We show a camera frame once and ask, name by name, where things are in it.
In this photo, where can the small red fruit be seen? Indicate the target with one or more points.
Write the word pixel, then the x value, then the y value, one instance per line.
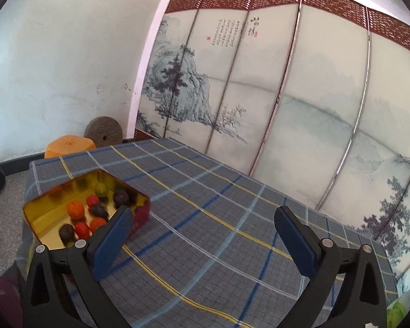
pixel 93 201

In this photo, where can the dark maroon object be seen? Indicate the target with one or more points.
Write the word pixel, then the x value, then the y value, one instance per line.
pixel 5 297

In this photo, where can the small dark brown fruit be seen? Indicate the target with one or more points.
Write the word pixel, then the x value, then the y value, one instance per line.
pixel 99 210
pixel 67 233

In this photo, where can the red fruit with stem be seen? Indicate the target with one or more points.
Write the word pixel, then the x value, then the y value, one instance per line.
pixel 82 229

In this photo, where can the green round fruit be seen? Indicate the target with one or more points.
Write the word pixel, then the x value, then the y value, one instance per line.
pixel 100 188

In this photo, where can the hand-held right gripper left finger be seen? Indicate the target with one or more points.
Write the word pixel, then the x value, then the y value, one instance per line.
pixel 111 242

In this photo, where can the small orange fruit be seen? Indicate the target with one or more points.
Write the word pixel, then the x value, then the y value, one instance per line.
pixel 97 224

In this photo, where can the gold metal tin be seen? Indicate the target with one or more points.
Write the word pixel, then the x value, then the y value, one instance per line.
pixel 44 215

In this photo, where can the green object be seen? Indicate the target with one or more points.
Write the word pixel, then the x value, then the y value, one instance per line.
pixel 399 312

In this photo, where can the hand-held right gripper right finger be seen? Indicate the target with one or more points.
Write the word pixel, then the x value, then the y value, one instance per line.
pixel 293 241

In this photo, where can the blue plaid tablecloth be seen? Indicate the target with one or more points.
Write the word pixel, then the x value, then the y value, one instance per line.
pixel 208 211

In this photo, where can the round stone millstone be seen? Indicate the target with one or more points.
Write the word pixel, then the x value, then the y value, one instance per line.
pixel 104 131

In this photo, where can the painted folding screen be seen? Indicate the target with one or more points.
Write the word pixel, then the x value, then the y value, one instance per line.
pixel 311 75

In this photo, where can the orange tangerine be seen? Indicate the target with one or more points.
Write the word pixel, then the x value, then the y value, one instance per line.
pixel 76 209

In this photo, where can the large dark purple round fruit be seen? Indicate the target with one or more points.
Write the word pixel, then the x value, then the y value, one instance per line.
pixel 121 197

